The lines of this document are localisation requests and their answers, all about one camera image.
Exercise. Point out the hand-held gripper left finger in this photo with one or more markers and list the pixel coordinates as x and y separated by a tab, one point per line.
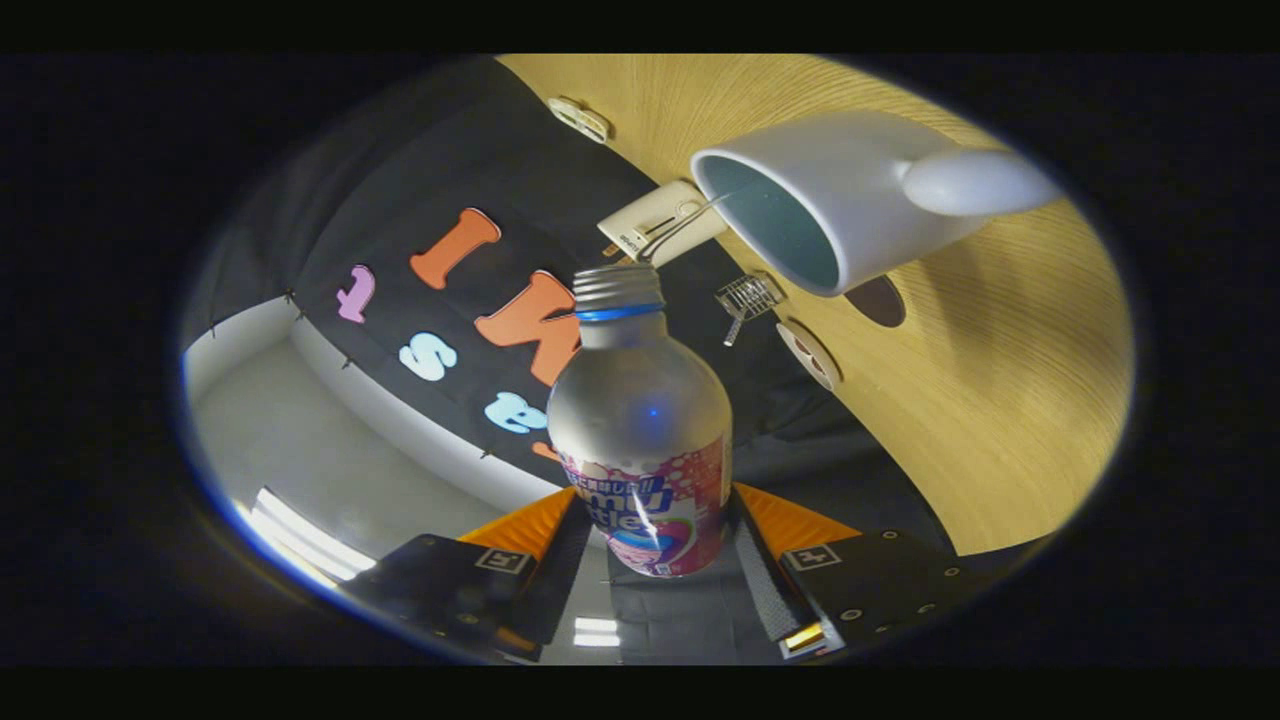
450	590

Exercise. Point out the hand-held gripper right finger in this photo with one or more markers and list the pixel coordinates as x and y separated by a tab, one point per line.
765	585

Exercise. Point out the silver juice bottle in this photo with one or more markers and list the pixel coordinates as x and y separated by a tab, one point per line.
640	420

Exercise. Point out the dark round coaster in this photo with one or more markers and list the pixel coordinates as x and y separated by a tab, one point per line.
880	303

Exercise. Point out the white cup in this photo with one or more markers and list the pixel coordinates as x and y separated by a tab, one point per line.
860	190

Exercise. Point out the ceiling light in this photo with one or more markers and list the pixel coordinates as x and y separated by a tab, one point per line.
300	540
597	632

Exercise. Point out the white plate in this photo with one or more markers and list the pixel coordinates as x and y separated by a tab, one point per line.
808	355

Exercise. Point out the wooden table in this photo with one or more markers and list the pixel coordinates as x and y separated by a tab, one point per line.
1000	400

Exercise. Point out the white toaster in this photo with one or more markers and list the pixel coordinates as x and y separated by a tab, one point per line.
650	220

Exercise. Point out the white divided tray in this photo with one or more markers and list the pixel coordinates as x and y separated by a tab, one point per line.
580	119

